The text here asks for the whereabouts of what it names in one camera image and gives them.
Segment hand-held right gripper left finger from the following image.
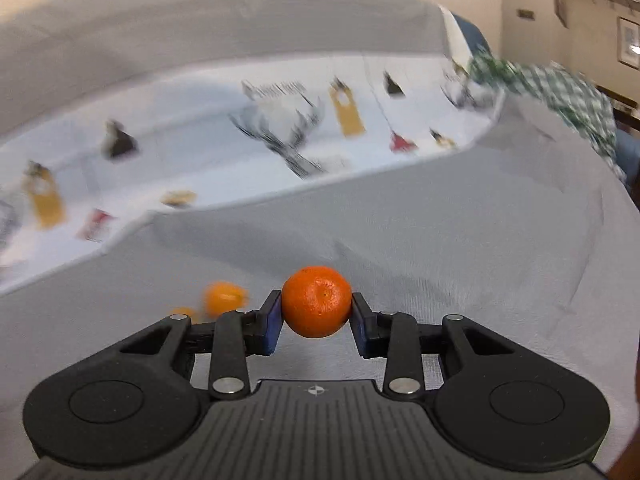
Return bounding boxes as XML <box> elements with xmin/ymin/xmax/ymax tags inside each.
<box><xmin>107</xmin><ymin>289</ymin><xmax>284</xmax><ymax>402</ymax></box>

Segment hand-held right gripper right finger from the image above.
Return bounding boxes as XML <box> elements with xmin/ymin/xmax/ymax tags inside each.
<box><xmin>351</xmin><ymin>292</ymin><xmax>523</xmax><ymax>402</ymax></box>

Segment orange mandarin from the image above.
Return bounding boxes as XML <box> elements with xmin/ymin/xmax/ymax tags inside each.
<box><xmin>281</xmin><ymin>266</ymin><xmax>353</xmax><ymax>339</ymax></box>

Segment deer and lamp printed cloth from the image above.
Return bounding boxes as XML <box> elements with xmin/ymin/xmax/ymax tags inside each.
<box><xmin>0</xmin><ymin>52</ymin><xmax>506</xmax><ymax>296</ymax></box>

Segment green plaid shirt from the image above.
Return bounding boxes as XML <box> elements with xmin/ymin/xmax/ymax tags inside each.
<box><xmin>469</xmin><ymin>55</ymin><xmax>629</xmax><ymax>186</ymax></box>

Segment blue pillow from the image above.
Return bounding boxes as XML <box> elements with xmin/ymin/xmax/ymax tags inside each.
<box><xmin>449</xmin><ymin>10</ymin><xmax>494</xmax><ymax>61</ymax></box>

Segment framed wall picture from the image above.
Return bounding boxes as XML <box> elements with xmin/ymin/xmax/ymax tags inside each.
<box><xmin>617</xmin><ymin>16</ymin><xmax>640</xmax><ymax>70</ymax></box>

